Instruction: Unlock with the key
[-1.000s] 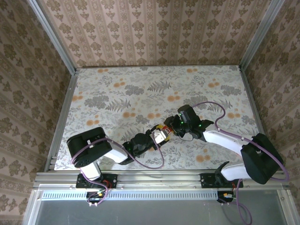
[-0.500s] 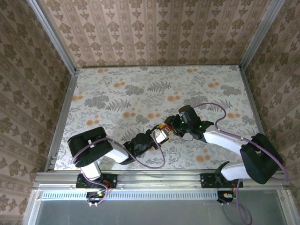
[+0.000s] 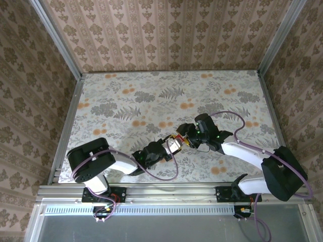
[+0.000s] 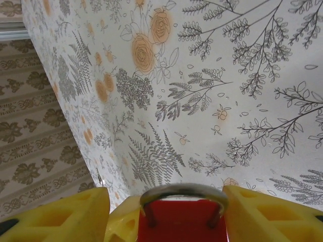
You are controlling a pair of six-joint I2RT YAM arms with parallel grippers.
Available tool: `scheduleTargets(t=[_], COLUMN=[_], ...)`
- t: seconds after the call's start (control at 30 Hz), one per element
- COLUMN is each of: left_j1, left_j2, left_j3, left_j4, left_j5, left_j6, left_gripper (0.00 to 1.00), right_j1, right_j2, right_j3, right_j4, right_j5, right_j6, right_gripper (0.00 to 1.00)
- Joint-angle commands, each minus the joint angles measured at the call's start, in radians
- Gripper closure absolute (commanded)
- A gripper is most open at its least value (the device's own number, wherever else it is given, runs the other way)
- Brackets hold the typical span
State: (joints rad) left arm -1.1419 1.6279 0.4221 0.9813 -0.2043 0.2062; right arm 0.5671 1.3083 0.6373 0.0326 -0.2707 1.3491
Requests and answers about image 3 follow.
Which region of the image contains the aluminium frame rail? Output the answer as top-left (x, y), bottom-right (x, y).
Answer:
top-left (24, 204), bottom-right (43, 242)
top-left (298, 204), bottom-right (320, 242)

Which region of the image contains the grey slotted cable duct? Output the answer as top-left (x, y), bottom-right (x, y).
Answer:
top-left (44, 204), bottom-right (236, 215)

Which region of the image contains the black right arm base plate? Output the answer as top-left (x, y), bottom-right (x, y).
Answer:
top-left (216, 186), bottom-right (262, 203)

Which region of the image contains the aluminium frame post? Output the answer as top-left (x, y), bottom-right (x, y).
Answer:
top-left (28, 0), bottom-right (86, 81)
top-left (256, 0), bottom-right (310, 75)

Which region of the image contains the long aluminium table rail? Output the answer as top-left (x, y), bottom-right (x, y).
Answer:
top-left (35, 183), bottom-right (310, 204)

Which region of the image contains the aluminium side rail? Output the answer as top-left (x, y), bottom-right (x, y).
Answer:
top-left (257, 70), bottom-right (288, 152)
top-left (46, 75), bottom-right (85, 186)

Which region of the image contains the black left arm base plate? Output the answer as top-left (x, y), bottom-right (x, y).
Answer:
top-left (82, 186), bottom-right (127, 204)

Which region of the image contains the black cable junction box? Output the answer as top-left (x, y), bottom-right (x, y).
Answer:
top-left (92, 205), bottom-right (114, 219)
top-left (233, 205), bottom-right (256, 219)

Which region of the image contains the floral patterned table cover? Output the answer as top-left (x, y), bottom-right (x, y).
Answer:
top-left (58, 70), bottom-right (295, 184)

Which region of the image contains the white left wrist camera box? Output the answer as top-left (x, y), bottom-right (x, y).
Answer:
top-left (165, 139), bottom-right (182, 154)

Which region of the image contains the grey metal panel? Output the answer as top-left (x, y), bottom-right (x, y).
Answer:
top-left (30, 214), bottom-right (313, 242)

